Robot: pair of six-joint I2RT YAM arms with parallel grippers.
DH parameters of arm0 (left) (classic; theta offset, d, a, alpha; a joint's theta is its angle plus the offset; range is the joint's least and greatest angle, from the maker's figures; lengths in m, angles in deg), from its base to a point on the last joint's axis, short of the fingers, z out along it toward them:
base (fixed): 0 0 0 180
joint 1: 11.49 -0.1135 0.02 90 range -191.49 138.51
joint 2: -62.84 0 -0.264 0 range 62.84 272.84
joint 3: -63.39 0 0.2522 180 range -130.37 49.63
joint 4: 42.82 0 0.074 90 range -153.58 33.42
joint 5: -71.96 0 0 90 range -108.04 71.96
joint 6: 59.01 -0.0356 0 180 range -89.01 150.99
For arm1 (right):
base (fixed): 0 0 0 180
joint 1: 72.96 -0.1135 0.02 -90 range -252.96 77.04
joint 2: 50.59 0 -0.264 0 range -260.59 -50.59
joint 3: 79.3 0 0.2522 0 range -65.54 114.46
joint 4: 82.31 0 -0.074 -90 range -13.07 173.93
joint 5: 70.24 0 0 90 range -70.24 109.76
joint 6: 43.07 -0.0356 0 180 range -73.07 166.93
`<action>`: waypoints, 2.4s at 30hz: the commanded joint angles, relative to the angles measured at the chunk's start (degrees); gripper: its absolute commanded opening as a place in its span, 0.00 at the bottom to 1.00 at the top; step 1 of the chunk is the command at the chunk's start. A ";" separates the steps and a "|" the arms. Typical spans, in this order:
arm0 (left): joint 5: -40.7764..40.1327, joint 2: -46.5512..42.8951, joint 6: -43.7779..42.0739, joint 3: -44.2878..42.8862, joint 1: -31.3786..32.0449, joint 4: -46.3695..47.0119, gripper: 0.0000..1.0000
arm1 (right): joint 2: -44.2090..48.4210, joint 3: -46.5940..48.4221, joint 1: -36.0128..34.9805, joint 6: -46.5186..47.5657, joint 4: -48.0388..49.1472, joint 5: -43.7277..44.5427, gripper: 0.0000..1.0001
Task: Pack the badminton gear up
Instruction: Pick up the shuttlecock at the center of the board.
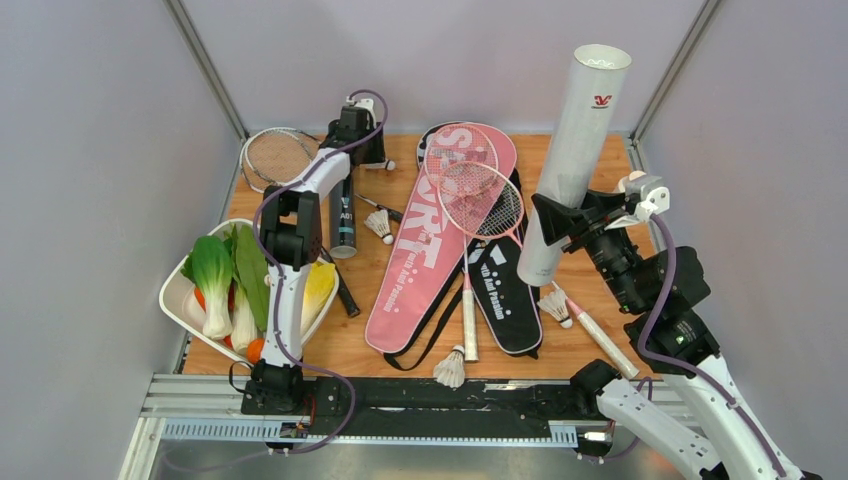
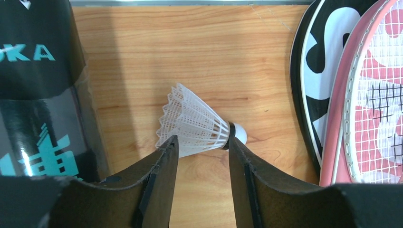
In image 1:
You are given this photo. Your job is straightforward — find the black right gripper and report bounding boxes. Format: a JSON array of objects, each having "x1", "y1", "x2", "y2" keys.
[{"x1": 530, "y1": 183, "x2": 643, "y2": 313}]

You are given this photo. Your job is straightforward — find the white shuttlecock tube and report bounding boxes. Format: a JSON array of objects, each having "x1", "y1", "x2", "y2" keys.
[{"x1": 517, "y1": 44, "x2": 632, "y2": 287}]

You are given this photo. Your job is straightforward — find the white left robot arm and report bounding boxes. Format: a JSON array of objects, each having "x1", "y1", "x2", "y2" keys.
[{"x1": 244, "y1": 99, "x2": 383, "y2": 415}]

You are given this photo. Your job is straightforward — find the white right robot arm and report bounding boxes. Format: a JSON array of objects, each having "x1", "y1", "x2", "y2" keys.
[{"x1": 532, "y1": 188, "x2": 810, "y2": 479}]

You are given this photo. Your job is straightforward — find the black shuttlecock tube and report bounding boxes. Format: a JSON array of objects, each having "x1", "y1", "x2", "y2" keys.
[{"x1": 329, "y1": 174, "x2": 357, "y2": 259}]

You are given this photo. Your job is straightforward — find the black racket cover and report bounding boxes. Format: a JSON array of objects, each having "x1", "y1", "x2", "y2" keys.
[{"x1": 415, "y1": 121, "x2": 545, "y2": 359}]

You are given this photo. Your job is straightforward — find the pink racket lower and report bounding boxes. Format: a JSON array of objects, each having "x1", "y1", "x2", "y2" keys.
[{"x1": 454, "y1": 162, "x2": 639, "y2": 380}]

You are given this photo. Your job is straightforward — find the pink racket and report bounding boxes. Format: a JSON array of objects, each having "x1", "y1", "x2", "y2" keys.
[
  {"x1": 454, "y1": 162, "x2": 639, "y2": 380},
  {"x1": 423, "y1": 123, "x2": 498, "y2": 363}
]

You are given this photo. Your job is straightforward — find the white silver racket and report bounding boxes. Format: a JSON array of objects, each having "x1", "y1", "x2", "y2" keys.
[{"x1": 240, "y1": 127, "x2": 321, "y2": 193}]

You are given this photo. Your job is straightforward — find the black silver racket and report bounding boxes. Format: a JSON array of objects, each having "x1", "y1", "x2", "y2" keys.
[{"x1": 239, "y1": 129, "x2": 404, "y2": 319}]

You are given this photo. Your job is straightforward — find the cream bottle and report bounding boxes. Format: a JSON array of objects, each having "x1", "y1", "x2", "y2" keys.
[{"x1": 616, "y1": 170, "x2": 646, "y2": 192}]

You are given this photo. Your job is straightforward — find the pink racket cover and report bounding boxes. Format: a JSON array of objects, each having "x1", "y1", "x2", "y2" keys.
[{"x1": 363, "y1": 122, "x2": 519, "y2": 356}]

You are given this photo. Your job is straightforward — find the pink racket upper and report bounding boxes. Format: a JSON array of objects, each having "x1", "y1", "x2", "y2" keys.
[{"x1": 423, "y1": 123, "x2": 498, "y2": 363}]

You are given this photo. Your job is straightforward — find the yellow white cabbage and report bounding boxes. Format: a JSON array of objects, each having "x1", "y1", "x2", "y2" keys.
[{"x1": 300, "y1": 262, "x2": 336, "y2": 340}]

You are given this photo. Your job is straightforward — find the green leafy vegetable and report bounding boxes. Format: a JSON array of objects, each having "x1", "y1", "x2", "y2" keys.
[{"x1": 225, "y1": 224, "x2": 270, "y2": 333}]

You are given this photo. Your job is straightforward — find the green bok choy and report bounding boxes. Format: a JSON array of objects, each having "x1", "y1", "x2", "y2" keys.
[{"x1": 180, "y1": 235, "x2": 233, "y2": 340}]

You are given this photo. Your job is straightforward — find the orange carrot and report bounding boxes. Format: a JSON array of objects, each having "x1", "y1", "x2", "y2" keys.
[{"x1": 223, "y1": 335, "x2": 265, "y2": 364}]

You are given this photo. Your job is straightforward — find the white vegetable tray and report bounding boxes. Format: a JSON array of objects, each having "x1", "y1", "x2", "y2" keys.
[{"x1": 159, "y1": 258, "x2": 340, "y2": 362}]

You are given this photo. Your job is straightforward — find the shuttlecock by racket handle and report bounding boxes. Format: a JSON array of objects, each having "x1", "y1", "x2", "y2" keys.
[{"x1": 537, "y1": 288, "x2": 573, "y2": 329}]

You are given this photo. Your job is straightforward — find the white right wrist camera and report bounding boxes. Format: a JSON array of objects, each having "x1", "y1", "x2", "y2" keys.
[{"x1": 605, "y1": 172, "x2": 670, "y2": 230}]

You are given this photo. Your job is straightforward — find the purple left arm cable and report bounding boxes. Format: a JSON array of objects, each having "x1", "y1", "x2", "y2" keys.
[{"x1": 228, "y1": 89, "x2": 391, "y2": 458}]

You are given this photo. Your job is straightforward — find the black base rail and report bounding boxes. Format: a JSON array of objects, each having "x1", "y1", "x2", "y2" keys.
[{"x1": 241, "y1": 374, "x2": 621, "y2": 442}]

